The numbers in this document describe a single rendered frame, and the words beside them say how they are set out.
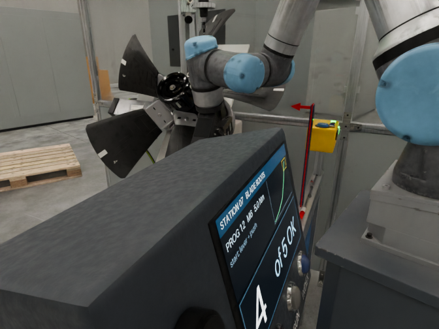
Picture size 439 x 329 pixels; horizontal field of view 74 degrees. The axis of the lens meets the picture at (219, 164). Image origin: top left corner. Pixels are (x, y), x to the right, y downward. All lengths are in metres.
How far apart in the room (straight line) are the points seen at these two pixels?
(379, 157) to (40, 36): 6.00
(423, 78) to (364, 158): 1.27
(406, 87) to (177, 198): 0.31
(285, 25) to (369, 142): 1.06
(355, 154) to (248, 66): 1.15
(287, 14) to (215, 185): 0.55
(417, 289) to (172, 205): 0.46
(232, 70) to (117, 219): 0.47
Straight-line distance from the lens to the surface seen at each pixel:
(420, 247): 0.59
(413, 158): 0.58
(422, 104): 0.41
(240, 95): 0.91
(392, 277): 0.56
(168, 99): 0.97
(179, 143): 0.91
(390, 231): 0.59
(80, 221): 0.18
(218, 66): 0.62
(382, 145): 1.64
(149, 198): 0.18
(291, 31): 0.68
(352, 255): 0.57
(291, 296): 0.29
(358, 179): 1.70
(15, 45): 6.46
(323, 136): 1.13
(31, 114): 6.55
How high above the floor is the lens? 1.33
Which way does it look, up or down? 21 degrees down
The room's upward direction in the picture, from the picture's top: straight up
